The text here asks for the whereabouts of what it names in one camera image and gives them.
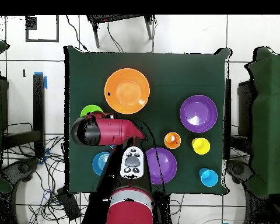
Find green bowl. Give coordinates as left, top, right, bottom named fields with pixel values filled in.
left=80, top=104, right=104, bottom=117

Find large orange bowl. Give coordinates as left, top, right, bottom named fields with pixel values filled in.
left=104, top=68, right=151, bottom=115

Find small light blue bowl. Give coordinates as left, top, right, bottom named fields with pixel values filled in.
left=92, top=152, right=111, bottom=177

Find blue tape strip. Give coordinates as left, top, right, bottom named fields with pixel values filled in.
left=33, top=72, right=48, bottom=89

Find orange cup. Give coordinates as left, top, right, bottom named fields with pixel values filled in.
left=163, top=132, right=182, bottom=149

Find purple bowl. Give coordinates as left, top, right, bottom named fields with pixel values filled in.
left=179, top=94, right=218, bottom=134
left=145, top=147, right=178, bottom=186

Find black metal stand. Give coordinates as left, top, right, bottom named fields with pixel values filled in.
left=86, top=15, right=155, bottom=48

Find dark green tablecloth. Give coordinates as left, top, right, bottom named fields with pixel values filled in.
left=64, top=45, right=232, bottom=195

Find black floor base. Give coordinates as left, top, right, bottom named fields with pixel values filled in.
left=1, top=158, right=39, bottom=183
left=226, top=159, right=255, bottom=185

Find yellow cup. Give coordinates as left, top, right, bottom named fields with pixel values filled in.
left=191, top=137, right=211, bottom=155

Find blue cup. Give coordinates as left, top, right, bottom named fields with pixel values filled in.
left=198, top=167, right=219, bottom=188

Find black table frame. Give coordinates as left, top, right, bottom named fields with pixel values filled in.
left=237, top=80, right=257, bottom=141
left=2, top=73, right=46, bottom=157

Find thin black cable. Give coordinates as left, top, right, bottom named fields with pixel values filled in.
left=65, top=15, right=90, bottom=53

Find bundle of cables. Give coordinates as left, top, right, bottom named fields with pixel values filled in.
left=2, top=135, right=94, bottom=224

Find grey square frame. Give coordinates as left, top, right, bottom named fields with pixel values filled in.
left=25, top=15, right=60, bottom=43

